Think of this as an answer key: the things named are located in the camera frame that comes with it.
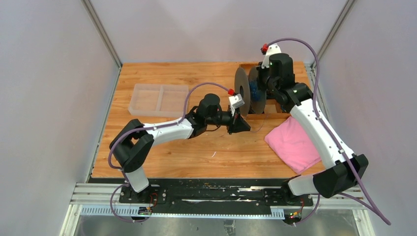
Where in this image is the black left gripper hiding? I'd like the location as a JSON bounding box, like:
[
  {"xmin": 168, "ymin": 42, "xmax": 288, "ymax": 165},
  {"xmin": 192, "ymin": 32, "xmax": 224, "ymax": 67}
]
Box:
[{"xmin": 206, "ymin": 106, "xmax": 251, "ymax": 136}]

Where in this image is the dark grey filament spool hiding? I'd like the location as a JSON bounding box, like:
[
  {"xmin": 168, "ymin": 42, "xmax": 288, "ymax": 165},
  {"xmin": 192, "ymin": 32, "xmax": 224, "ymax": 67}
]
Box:
[{"xmin": 234, "ymin": 66, "xmax": 267, "ymax": 116}]

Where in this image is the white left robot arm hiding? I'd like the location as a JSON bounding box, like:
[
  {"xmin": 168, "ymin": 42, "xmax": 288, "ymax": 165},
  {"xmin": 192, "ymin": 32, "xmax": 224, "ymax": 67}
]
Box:
[{"xmin": 109, "ymin": 93, "xmax": 251, "ymax": 203}]

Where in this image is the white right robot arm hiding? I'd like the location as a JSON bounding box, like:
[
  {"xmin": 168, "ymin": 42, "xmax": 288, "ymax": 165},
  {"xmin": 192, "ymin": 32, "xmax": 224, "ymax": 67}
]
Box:
[{"xmin": 256, "ymin": 53, "xmax": 369, "ymax": 205}]

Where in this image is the wooden compartment organizer tray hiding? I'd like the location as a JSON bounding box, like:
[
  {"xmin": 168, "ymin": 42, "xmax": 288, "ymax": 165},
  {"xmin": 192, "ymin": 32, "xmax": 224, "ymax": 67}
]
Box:
[{"xmin": 238, "ymin": 62, "xmax": 284, "ymax": 117}]

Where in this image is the pink cloth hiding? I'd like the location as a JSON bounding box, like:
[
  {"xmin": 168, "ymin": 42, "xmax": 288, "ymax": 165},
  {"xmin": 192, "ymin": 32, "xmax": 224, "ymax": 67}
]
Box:
[{"xmin": 264, "ymin": 117, "xmax": 321, "ymax": 174}]

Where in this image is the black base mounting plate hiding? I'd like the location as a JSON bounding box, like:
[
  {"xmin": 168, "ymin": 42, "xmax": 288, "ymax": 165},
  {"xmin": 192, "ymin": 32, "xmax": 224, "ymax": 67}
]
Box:
[{"xmin": 117, "ymin": 178, "xmax": 313, "ymax": 215}]

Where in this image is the clear plastic divided tray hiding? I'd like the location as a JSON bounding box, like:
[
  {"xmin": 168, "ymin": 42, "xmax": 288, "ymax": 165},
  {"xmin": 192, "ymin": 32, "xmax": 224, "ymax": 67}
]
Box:
[{"xmin": 128, "ymin": 84, "xmax": 189, "ymax": 118}]

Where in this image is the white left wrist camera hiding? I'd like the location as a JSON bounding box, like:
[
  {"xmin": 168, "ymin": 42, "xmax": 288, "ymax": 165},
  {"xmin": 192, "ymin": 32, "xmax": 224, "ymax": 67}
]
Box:
[{"xmin": 228, "ymin": 94, "xmax": 245, "ymax": 117}]

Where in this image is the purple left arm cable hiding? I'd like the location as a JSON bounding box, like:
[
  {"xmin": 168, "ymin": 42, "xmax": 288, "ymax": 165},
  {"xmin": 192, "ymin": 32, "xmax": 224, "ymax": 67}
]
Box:
[{"xmin": 107, "ymin": 82, "xmax": 235, "ymax": 224}]

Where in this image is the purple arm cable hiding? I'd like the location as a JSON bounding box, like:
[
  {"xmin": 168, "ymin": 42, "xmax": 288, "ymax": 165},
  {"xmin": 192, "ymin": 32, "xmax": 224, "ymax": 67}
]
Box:
[
  {"xmin": 107, "ymin": 82, "xmax": 235, "ymax": 224},
  {"xmin": 261, "ymin": 37, "xmax": 391, "ymax": 226}
]

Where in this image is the aluminium corner frame post right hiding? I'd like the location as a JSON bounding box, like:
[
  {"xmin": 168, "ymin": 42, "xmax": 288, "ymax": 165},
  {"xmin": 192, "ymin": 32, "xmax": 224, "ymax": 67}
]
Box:
[{"xmin": 317, "ymin": 0, "xmax": 356, "ymax": 60}]

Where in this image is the aluminium corner frame post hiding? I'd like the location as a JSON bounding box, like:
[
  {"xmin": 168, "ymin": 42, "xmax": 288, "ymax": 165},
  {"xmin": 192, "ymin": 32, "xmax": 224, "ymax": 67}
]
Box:
[
  {"xmin": 317, "ymin": 0, "xmax": 356, "ymax": 60},
  {"xmin": 81, "ymin": 0, "xmax": 122, "ymax": 70}
]

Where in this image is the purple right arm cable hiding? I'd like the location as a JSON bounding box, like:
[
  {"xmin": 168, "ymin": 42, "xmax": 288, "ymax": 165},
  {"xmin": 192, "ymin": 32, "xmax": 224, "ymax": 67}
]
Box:
[{"xmin": 261, "ymin": 37, "xmax": 391, "ymax": 226}]

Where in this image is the aluminium rail frame front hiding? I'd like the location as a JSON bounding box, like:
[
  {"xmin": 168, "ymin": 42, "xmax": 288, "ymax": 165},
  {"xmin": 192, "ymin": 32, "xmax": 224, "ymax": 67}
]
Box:
[{"xmin": 60, "ymin": 178, "xmax": 375, "ymax": 236}]

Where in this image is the aluminium corner frame post left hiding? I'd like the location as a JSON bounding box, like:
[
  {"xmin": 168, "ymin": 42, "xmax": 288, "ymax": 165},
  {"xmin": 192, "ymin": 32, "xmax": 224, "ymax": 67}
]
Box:
[{"xmin": 81, "ymin": 0, "xmax": 122, "ymax": 70}]

